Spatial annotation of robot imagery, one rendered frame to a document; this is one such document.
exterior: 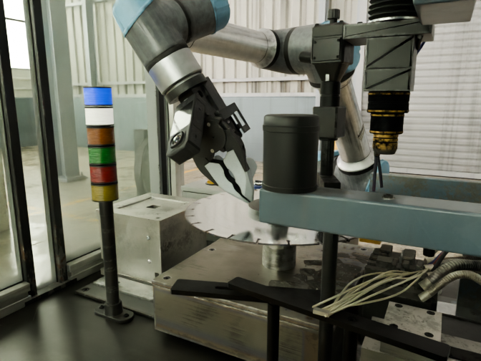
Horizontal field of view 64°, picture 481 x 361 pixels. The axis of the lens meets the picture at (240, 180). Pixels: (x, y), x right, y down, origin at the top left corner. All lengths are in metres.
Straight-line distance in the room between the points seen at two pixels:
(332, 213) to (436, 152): 6.16
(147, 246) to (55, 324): 0.21
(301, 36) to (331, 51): 0.35
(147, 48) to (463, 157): 6.13
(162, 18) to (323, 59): 0.25
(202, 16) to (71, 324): 0.57
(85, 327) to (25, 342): 0.09
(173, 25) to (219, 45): 0.26
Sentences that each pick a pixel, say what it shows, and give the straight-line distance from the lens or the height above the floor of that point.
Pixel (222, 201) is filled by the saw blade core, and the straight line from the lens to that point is 0.73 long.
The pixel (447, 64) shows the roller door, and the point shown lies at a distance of 6.52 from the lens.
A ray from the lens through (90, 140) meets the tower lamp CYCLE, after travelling 0.68.
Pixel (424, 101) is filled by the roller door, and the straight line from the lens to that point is 6.50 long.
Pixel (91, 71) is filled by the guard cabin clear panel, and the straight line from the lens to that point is 0.95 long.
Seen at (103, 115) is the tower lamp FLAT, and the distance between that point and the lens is 0.68.
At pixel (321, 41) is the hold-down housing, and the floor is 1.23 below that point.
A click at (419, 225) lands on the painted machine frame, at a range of 0.38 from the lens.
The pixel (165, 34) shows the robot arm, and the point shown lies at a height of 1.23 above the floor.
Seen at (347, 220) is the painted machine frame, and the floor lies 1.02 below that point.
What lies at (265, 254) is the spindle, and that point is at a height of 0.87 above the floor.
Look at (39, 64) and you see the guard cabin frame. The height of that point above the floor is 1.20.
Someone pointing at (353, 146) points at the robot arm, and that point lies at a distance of 1.10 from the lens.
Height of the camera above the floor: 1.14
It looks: 12 degrees down
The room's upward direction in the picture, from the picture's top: straight up
